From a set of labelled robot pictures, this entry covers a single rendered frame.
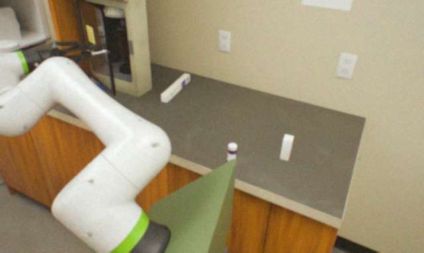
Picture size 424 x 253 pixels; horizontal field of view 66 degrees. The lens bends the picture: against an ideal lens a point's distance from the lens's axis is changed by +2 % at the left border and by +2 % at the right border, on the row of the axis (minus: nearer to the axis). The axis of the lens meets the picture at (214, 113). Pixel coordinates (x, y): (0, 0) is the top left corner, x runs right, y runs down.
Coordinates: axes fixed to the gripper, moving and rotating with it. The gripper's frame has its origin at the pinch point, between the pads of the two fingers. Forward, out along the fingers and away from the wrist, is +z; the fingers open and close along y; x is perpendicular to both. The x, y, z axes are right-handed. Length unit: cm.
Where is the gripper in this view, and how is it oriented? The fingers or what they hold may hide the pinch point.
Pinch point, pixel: (89, 50)
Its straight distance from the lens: 158.3
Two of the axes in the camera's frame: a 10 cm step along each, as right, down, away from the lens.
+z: 7.7, -3.1, 5.6
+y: 0.3, -8.6, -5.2
